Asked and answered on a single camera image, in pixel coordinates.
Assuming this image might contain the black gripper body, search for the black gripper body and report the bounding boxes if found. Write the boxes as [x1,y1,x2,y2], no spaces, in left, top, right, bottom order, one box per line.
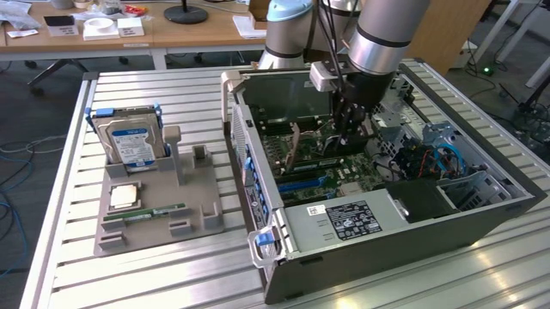
[342,71,397,109]

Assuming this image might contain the black graphics card silver bracket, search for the black graphics card silver bracket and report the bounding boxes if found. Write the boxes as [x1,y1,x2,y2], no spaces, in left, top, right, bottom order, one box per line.
[285,121,373,174]

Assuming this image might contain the metal socket cover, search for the metal socket cover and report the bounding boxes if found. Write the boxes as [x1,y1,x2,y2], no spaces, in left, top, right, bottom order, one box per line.
[316,122,345,152]

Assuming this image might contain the metal disk bay cage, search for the metal disk bay cage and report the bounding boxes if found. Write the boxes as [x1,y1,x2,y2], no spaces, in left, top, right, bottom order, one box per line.
[369,75,460,164]

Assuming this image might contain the CPU socket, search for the CPU socket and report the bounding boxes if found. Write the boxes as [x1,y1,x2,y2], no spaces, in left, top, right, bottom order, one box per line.
[300,131,330,157]

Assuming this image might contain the green motherboard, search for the green motherboard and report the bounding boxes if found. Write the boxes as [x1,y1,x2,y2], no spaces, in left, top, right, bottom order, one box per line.
[257,112,388,207]

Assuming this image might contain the installed green RAM stick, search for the installed green RAM stick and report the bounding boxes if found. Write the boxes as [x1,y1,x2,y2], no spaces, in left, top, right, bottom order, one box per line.
[292,157,341,174]

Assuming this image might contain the silver chipset heatsink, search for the silver chipset heatsink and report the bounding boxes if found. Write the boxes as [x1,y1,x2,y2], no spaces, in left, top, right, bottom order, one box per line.
[338,183,366,196]

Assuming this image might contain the white box red button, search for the white box red button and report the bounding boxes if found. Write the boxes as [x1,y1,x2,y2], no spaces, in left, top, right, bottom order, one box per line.
[456,40,481,70]

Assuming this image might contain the blue card retention latch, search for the blue card retention latch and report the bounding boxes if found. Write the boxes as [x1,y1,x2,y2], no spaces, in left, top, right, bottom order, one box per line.
[244,156,272,223]

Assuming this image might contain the wooden cabinet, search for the wooden cabinet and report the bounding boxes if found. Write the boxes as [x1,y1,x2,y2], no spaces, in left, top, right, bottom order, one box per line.
[404,0,495,73]

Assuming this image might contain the white paper stack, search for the white paper stack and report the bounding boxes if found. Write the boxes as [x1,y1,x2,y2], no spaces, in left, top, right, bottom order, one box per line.
[232,14,270,39]

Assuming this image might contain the grey power supply unit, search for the grey power supply unit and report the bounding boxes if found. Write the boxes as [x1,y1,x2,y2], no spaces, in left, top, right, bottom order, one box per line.
[274,189,409,254]

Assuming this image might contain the black equipment stand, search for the black equipment stand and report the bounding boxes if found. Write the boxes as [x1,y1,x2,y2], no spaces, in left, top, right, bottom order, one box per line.
[513,73,550,145]

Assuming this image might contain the open black PC case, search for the open black PC case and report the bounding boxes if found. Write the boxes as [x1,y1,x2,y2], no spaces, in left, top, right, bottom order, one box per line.
[221,62,549,305]

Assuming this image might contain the wooden desk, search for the wooden desk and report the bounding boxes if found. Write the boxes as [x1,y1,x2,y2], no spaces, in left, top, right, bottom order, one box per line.
[0,1,157,62]
[153,0,390,70]

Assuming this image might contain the grey parts rack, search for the grey parts rack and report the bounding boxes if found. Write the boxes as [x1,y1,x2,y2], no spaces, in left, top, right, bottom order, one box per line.
[94,126,228,258]

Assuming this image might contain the black lamp base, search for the black lamp base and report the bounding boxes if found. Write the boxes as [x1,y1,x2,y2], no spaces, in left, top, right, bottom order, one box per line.
[163,0,212,24]

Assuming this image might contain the hard disk in blue caddy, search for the hard disk in blue caddy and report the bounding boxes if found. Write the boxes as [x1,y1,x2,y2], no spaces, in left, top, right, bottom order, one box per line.
[83,103,163,173]

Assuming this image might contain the silver CPU chip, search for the silver CPU chip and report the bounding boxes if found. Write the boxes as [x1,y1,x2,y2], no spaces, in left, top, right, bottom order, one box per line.
[109,185,142,210]

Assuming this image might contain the small white box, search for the small white box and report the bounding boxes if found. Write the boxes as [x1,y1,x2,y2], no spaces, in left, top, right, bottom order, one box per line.
[117,17,146,38]

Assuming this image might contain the flat white box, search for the flat white box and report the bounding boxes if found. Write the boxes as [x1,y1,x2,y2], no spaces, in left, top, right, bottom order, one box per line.
[82,24,122,42]

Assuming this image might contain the grey crumpled bag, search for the grey crumpled bag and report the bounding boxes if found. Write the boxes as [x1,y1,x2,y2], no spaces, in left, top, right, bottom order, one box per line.
[97,0,125,15]

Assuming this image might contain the white tape roll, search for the white tape roll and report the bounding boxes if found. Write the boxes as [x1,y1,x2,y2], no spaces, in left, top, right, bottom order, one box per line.
[85,17,114,32]

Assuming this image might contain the black chair base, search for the black chair base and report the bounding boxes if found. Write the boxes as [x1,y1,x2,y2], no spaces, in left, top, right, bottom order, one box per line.
[26,57,94,96]

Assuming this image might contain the white box black top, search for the white box black top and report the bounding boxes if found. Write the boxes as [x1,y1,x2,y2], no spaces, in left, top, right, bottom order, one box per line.
[45,15,79,37]

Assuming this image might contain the clear plastic bag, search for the clear plastic bag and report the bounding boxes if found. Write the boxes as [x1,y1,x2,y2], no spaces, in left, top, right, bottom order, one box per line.
[0,1,43,30]

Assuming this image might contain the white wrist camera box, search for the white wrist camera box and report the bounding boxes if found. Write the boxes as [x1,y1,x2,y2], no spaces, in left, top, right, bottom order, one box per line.
[310,61,345,92]

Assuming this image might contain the black wire bundle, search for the black wire bundle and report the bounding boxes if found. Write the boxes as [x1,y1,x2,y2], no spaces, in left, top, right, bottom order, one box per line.
[373,146,429,183]

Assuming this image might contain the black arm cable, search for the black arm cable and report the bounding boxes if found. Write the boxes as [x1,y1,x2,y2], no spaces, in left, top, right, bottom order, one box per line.
[316,0,358,107]

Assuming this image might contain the blue wire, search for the blue wire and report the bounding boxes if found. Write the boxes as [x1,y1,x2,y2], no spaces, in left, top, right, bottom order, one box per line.
[432,144,469,181]

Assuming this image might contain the metal drive bracket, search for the metal drive bracket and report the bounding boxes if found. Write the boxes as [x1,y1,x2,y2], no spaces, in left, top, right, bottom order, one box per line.
[436,170,516,213]

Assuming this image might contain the white table frame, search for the white table frame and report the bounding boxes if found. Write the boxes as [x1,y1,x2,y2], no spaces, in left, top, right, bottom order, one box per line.
[471,0,550,88]

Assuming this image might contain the white floor cable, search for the white floor cable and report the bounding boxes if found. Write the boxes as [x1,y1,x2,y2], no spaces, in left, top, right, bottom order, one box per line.
[0,133,69,155]

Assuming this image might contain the blue floor cable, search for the blue floor cable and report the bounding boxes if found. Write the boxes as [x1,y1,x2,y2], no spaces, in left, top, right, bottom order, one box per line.
[0,151,35,277]

